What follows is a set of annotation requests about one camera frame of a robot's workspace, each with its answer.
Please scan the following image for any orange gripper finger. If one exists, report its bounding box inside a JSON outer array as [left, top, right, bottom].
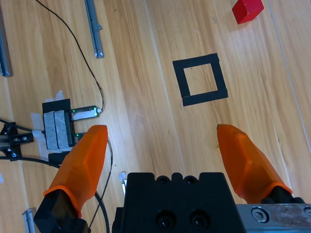
[[217, 124, 304, 204], [33, 125, 109, 233]]

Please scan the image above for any red wooden block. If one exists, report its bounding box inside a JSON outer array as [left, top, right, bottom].
[[232, 0, 265, 25]]

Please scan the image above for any usb dongle with green light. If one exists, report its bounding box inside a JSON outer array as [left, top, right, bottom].
[[70, 105, 103, 121], [72, 133, 86, 147]]

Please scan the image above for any black usb hub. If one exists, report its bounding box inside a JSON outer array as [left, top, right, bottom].
[[42, 98, 76, 154]]

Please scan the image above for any black tape square outline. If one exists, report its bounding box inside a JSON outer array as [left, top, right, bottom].
[[172, 52, 229, 107]]

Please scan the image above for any thin black cable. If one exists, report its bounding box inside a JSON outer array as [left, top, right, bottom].
[[35, 0, 105, 113], [88, 138, 114, 230]]

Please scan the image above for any black metal bracket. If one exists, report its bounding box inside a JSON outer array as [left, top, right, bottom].
[[0, 122, 34, 162]]

